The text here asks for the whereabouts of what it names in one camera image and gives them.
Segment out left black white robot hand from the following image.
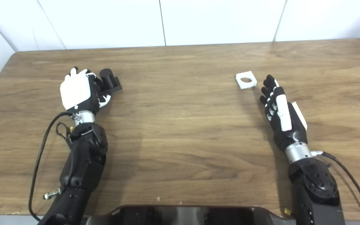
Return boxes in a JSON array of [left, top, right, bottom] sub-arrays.
[[60, 67, 112, 113]]

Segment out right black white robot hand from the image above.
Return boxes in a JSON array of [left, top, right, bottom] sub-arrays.
[[259, 74, 308, 152]]

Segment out black peg with square base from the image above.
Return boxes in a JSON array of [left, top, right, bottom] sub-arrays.
[[96, 68, 123, 93]]

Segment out white square piece with hole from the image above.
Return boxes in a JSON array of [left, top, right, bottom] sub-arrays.
[[235, 71, 258, 90]]

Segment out black robot torso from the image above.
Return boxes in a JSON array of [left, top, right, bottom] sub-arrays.
[[85, 205, 288, 225]]

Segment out right wrist thick black cable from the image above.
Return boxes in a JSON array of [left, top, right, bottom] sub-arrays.
[[311, 151, 360, 225]]

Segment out wrist thick black cable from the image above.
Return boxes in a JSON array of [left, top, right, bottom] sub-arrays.
[[311, 151, 360, 225], [28, 112, 74, 222]]

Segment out left thin wire yellow connector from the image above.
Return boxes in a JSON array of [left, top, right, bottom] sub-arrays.
[[56, 122, 74, 147]]

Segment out left wrist thick black cable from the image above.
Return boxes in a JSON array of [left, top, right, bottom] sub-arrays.
[[28, 112, 74, 222]]

